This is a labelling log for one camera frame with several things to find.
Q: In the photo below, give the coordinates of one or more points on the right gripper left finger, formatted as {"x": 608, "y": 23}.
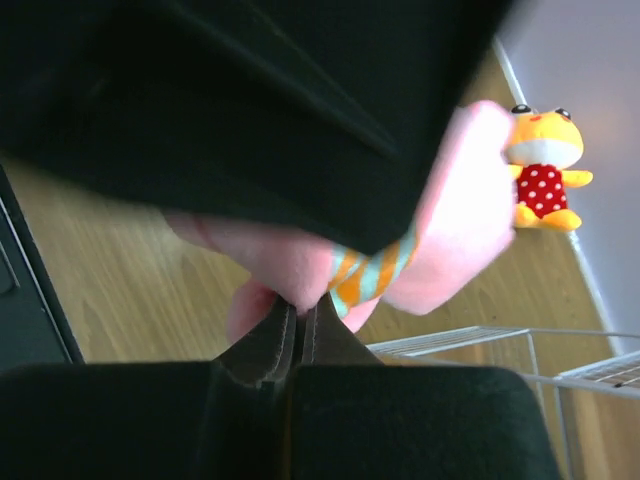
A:
{"x": 265, "y": 354}

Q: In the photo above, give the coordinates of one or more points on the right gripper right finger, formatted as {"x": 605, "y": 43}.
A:
{"x": 326, "y": 340}

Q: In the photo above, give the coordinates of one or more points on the pink plush face down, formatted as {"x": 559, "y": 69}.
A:
{"x": 462, "y": 223}

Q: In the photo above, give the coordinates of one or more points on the black cloth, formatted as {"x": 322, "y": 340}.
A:
{"x": 321, "y": 115}

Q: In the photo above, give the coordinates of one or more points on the yellow frog plush back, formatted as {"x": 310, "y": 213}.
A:
{"x": 542, "y": 150}

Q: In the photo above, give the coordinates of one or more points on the white wire wooden shelf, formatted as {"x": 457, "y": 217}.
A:
{"x": 588, "y": 393}

